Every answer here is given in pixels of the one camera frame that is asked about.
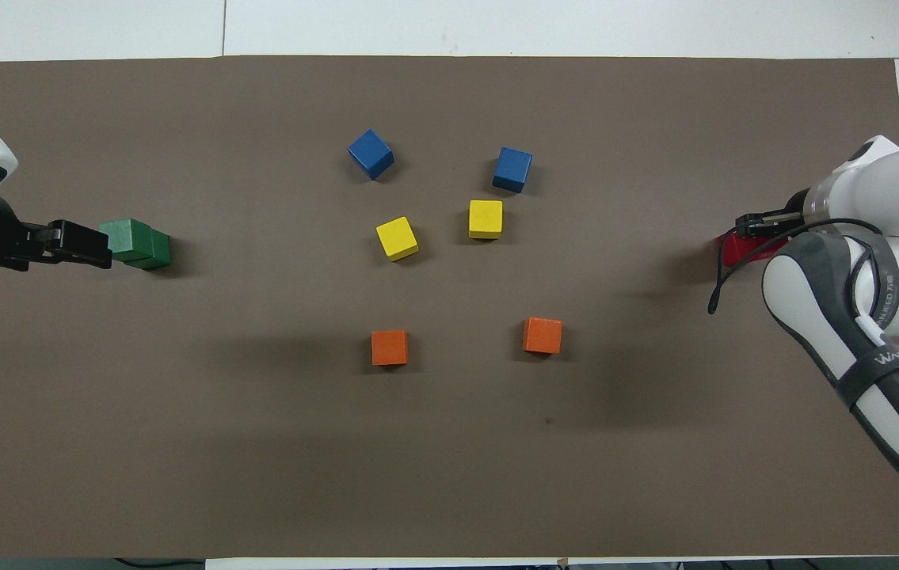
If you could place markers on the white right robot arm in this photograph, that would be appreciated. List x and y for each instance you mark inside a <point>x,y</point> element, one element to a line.
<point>893,182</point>

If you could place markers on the yellow wooden cube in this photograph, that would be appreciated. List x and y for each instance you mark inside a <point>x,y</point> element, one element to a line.
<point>397,238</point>
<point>485,218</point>

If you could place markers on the brown table mat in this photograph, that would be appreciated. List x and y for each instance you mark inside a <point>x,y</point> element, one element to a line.
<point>449,459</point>

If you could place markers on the green wooden cube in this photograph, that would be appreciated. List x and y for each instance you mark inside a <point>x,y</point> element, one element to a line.
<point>126,237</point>
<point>158,253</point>

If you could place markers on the blue wooden cube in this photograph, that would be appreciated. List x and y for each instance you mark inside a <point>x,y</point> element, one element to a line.
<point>512,169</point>
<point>371,153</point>

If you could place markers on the orange wooden cube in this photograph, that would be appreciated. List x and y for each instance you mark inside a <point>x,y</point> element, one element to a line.
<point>542,335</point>
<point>389,347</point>

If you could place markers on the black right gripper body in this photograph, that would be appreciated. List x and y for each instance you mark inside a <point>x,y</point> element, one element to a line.
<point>798,202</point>

